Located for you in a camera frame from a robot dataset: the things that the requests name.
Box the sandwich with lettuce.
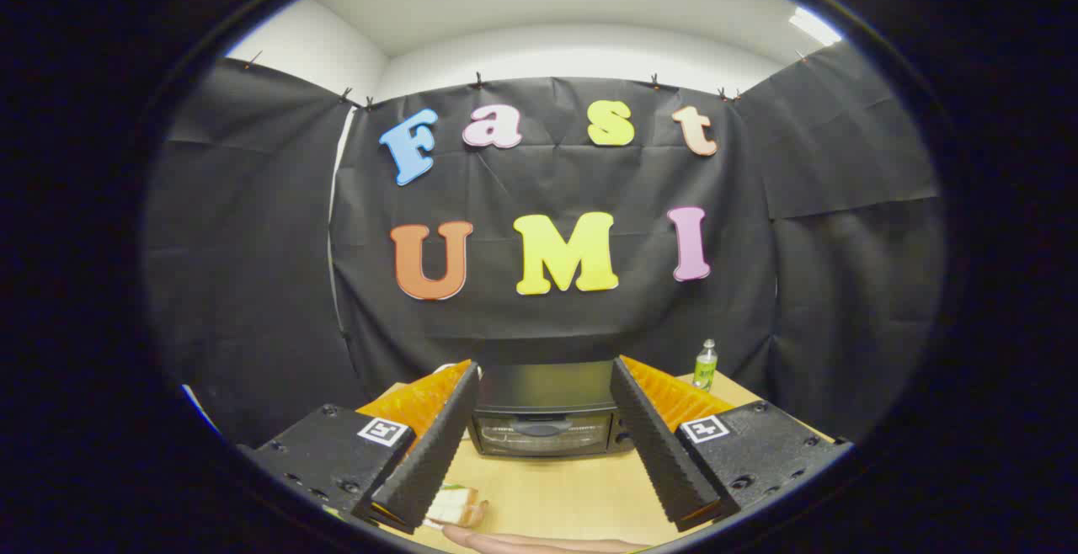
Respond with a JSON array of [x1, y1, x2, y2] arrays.
[[424, 484, 491, 531]]

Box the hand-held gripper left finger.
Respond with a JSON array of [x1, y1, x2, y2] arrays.
[[240, 359, 481, 535]]

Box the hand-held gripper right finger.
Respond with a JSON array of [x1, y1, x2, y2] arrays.
[[609, 355, 853, 533]]

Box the black toaster oven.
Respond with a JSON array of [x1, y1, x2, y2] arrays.
[[467, 360, 637, 460]]

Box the green drink bottle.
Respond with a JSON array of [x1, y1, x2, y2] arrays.
[[693, 338, 719, 392]]

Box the small ceiling light panel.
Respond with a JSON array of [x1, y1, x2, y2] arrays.
[[789, 7, 843, 47]]

